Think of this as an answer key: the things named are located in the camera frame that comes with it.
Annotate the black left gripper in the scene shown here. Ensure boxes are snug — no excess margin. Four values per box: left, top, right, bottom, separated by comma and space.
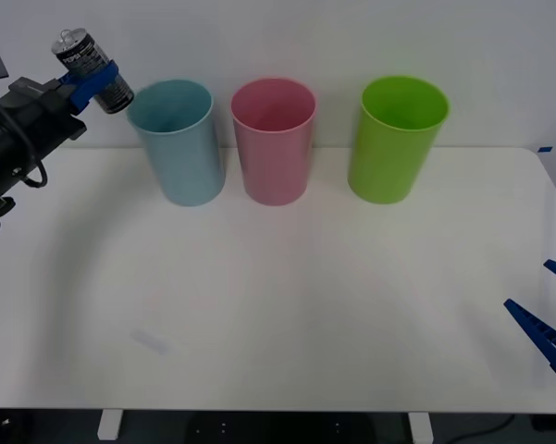
0, 62, 120, 161

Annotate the silver and black drink can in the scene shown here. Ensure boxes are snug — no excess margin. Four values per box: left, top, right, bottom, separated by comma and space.
51, 29, 135, 116

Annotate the pale blue plastic bin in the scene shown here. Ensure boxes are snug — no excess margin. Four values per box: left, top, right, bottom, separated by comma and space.
127, 79, 227, 208

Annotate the white table leg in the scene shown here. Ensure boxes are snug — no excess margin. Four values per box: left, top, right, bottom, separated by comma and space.
408, 411, 434, 444
96, 409, 123, 441

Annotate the pink plastic bin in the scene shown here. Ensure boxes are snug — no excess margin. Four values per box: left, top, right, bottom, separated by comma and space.
230, 77, 317, 207

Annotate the green plastic bin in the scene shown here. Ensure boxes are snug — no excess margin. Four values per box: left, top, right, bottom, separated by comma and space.
347, 75, 451, 205

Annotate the black floor cable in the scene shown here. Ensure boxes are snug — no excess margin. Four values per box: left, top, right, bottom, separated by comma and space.
439, 413, 517, 441

